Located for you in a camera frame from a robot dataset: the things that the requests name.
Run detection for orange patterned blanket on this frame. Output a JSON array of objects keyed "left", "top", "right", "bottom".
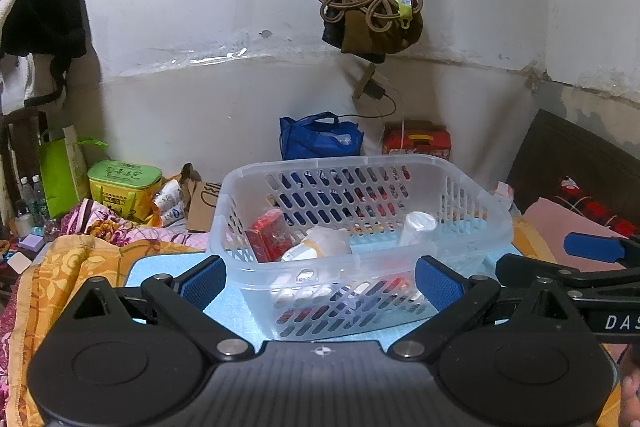
[{"left": 14, "top": 234, "right": 202, "bottom": 427}]

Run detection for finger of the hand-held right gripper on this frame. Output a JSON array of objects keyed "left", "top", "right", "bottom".
[
  {"left": 495, "top": 253, "right": 640, "bottom": 294},
  {"left": 563, "top": 232, "right": 640, "bottom": 269}
]

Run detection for clear plastic basket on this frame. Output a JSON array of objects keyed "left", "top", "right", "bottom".
[{"left": 207, "top": 153, "right": 515, "bottom": 342}]

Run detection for dark wooden chair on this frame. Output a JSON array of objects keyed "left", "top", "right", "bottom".
[{"left": 0, "top": 107, "right": 49, "bottom": 239}]

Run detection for white tubes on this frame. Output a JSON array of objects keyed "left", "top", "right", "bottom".
[{"left": 151, "top": 179, "right": 187, "bottom": 228}]

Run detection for yellow sheet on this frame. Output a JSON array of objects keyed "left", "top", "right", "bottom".
[{"left": 510, "top": 214, "right": 557, "bottom": 264}]

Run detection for blue fabric bag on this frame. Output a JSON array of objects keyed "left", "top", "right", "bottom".
[{"left": 278, "top": 112, "right": 365, "bottom": 161}]

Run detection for tiny white box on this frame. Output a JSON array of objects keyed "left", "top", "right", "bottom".
[{"left": 6, "top": 252, "right": 34, "bottom": 274}]

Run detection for small red box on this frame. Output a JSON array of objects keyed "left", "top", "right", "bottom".
[{"left": 244, "top": 208, "right": 291, "bottom": 264}]

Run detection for red gift carton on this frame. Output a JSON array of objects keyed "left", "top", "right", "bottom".
[{"left": 382, "top": 121, "right": 452, "bottom": 156}]

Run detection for tiny purple box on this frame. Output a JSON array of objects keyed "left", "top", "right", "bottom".
[{"left": 19, "top": 234, "right": 47, "bottom": 254}]

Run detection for white roll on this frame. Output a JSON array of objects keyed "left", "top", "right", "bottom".
[{"left": 397, "top": 211, "right": 437, "bottom": 245}]

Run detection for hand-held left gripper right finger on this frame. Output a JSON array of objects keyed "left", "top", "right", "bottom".
[{"left": 389, "top": 256, "right": 574, "bottom": 363}]

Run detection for white and red small carton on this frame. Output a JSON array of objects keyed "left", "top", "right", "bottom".
[{"left": 491, "top": 181, "right": 517, "bottom": 211}]

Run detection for black charger with cable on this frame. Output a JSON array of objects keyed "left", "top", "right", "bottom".
[{"left": 351, "top": 62, "right": 399, "bottom": 118}]

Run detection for brown cardboard box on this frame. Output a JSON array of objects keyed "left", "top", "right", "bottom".
[{"left": 179, "top": 163, "right": 224, "bottom": 234}]

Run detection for grey plush toy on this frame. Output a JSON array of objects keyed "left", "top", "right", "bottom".
[{"left": 281, "top": 227, "right": 353, "bottom": 263}]

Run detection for dark wooden headboard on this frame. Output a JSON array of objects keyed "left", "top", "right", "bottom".
[{"left": 505, "top": 108, "right": 640, "bottom": 239}]

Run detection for yellow green-lidded box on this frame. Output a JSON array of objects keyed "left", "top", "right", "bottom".
[{"left": 87, "top": 159, "right": 164, "bottom": 224}]

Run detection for green paper bag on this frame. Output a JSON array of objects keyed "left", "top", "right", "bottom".
[{"left": 38, "top": 124, "right": 109, "bottom": 218}]

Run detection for pink blanket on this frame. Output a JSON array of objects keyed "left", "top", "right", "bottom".
[{"left": 521, "top": 198, "right": 640, "bottom": 274}]

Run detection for person's right hand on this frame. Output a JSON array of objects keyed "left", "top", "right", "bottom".
[{"left": 619, "top": 347, "right": 640, "bottom": 427}]

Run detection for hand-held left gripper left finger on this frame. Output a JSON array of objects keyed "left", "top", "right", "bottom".
[{"left": 67, "top": 256, "right": 254, "bottom": 363}]

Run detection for floral purple blanket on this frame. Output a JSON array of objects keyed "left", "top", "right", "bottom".
[{"left": 0, "top": 199, "right": 212, "bottom": 427}]

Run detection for red plaid cloth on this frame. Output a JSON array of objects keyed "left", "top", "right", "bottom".
[{"left": 551, "top": 176, "right": 640, "bottom": 239}]

